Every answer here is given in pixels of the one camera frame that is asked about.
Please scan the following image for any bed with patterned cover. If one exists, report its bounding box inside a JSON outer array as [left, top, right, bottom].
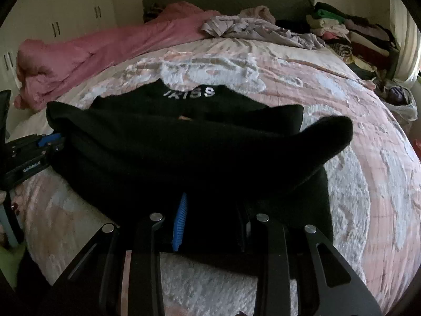
[[13, 38, 421, 316]]

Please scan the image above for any plastic bag with clothes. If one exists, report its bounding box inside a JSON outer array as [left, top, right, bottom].
[[375, 79, 418, 124]]

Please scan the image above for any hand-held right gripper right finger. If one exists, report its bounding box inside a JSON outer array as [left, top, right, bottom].
[[235, 204, 384, 316]]

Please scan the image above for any black long-sleeved sweater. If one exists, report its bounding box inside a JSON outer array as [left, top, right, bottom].
[[46, 84, 354, 264]]

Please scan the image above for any stack of folded clothes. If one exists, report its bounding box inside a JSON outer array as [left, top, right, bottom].
[[306, 2, 400, 80]]

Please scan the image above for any pink duvet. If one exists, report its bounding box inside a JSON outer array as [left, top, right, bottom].
[[13, 2, 221, 111]]

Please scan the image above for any cream wardrobe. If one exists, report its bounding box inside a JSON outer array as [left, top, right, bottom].
[[0, 0, 117, 73]]

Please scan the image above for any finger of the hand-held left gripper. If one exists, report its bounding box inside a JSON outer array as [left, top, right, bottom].
[[36, 132, 66, 149]]

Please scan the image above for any white curtain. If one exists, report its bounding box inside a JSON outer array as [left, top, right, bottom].
[[388, 0, 421, 89]]

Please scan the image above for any person's left hand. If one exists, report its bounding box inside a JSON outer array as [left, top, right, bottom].
[[0, 190, 21, 214]]

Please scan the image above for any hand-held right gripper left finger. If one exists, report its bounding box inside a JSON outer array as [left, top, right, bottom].
[[49, 192, 189, 316]]

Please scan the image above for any cream bed sheet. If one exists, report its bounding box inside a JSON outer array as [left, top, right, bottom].
[[7, 105, 53, 139]]

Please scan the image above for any crumpled lilac cloth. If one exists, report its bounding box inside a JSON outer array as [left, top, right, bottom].
[[201, 13, 326, 50]]

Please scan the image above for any beige pink fluffy garment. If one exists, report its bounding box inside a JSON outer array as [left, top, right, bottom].
[[238, 5, 277, 23]]

